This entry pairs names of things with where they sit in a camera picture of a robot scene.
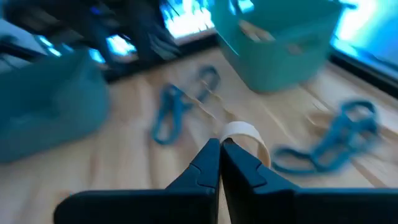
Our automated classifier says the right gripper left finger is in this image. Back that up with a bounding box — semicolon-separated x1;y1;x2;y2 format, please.
53;138;222;224

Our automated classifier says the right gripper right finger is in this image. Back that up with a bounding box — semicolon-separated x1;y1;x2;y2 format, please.
220;138;398;224

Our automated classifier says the light green plastic basket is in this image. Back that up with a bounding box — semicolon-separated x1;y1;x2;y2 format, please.
213;0;345;93

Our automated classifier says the dark teal plastic basket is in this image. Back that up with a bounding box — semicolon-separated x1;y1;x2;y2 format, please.
0;49;110;163

